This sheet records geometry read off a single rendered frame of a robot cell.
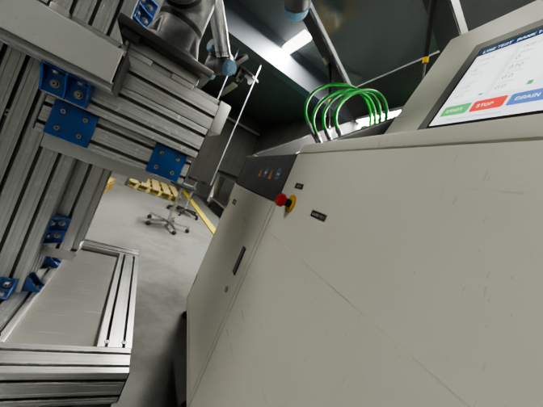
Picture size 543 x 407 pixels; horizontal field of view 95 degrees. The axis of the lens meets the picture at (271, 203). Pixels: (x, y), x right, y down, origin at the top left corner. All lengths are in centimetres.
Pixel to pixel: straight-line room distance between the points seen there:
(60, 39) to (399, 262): 68
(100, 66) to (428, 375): 70
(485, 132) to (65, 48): 68
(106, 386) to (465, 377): 78
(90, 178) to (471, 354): 100
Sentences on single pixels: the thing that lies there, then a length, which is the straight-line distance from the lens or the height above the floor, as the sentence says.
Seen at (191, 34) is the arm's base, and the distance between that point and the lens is 82.
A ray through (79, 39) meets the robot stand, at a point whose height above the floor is 93.
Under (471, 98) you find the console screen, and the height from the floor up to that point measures 122.
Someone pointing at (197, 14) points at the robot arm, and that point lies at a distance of 84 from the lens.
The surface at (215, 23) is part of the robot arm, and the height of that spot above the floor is 146.
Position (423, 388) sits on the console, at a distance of 34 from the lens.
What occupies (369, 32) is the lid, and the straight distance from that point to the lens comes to 146.
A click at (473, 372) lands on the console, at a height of 73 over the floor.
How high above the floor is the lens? 80
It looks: 1 degrees down
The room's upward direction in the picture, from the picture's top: 23 degrees clockwise
